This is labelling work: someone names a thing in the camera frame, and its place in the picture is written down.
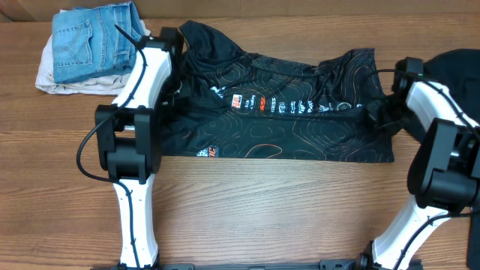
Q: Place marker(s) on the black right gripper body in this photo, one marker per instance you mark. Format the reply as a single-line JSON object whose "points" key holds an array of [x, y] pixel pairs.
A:
{"points": [[387, 113]]}

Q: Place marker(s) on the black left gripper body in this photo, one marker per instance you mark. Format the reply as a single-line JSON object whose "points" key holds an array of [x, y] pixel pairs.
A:
{"points": [[172, 87]]}

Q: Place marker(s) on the black patterned sports jersey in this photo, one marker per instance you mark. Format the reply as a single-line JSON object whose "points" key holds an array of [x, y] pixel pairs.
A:
{"points": [[238, 104]]}

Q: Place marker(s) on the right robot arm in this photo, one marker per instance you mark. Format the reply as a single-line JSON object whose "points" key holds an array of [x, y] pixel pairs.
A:
{"points": [[443, 178]]}

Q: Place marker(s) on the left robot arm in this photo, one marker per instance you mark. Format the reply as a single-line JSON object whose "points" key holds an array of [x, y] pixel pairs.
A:
{"points": [[129, 146]]}

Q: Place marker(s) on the folded white cloth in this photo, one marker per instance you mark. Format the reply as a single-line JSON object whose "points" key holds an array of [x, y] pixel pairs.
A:
{"points": [[104, 85]]}

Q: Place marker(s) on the black garment pile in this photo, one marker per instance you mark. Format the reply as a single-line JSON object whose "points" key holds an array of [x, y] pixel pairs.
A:
{"points": [[459, 71]]}

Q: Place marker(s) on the folded blue denim jeans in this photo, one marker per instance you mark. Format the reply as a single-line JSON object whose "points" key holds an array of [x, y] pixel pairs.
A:
{"points": [[91, 42]]}

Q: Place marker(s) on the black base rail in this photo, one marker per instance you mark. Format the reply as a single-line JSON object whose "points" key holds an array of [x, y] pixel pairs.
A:
{"points": [[324, 264]]}

